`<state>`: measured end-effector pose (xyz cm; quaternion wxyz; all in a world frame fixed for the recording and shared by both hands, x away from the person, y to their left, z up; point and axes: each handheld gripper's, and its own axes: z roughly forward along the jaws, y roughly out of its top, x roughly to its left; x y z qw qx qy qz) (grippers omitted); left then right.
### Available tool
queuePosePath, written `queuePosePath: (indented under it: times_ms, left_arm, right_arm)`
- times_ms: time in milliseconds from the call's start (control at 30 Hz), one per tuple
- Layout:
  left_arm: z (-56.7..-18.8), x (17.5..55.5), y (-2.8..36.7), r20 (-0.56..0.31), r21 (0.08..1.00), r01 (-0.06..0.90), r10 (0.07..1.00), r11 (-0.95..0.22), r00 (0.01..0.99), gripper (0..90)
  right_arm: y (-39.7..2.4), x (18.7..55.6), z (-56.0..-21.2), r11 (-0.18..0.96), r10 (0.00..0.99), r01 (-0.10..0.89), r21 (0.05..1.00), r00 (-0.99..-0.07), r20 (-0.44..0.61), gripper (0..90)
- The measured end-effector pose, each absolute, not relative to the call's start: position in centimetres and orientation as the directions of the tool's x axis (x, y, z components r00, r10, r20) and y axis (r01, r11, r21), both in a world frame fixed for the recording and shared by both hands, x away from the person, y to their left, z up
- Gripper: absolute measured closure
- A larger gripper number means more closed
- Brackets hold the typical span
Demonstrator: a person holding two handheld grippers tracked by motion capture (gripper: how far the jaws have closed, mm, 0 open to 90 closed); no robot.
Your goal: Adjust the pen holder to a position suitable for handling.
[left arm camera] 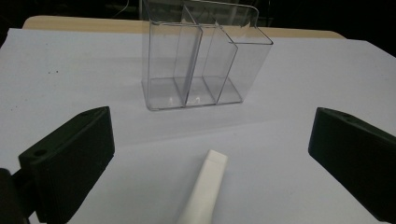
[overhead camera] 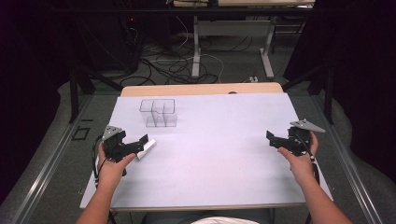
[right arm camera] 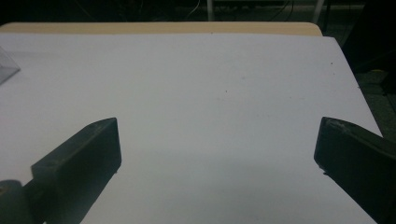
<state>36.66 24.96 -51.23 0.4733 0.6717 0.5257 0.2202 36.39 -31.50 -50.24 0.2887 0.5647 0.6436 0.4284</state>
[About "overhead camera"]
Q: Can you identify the white floor cable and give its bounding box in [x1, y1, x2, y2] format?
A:
[174, 15, 226, 84]

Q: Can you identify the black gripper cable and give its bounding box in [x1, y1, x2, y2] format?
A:
[294, 133, 321, 186]
[92, 134, 109, 189]

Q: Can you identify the person's right hand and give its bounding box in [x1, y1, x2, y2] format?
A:
[276, 132, 319, 185]

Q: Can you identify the clear acrylic compartment organizer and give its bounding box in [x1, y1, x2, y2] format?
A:
[138, 98, 178, 128]

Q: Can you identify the white table cover sheet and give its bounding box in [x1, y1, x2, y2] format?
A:
[79, 91, 333, 210]

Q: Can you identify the tangle of black floor cables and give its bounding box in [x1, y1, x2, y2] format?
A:
[119, 34, 254, 87]

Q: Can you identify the white metal desk frame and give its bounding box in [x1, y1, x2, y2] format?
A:
[191, 14, 278, 80]

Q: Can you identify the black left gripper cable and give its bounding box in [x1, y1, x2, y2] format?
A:
[92, 134, 109, 189]

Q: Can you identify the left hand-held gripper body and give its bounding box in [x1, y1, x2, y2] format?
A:
[102, 125, 140, 163]

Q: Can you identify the person's left hand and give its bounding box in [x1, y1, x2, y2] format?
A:
[96, 143, 137, 189]

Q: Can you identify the black metal stand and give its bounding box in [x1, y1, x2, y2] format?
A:
[281, 63, 335, 125]
[67, 59, 124, 124]

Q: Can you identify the person's white shirt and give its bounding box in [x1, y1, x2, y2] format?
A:
[190, 216, 260, 224]

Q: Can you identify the white rectangular box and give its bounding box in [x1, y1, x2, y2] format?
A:
[135, 138, 158, 161]

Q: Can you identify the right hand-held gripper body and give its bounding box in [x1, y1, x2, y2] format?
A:
[287, 119, 327, 157]

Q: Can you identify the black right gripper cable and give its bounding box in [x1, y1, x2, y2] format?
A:
[294, 133, 321, 186]

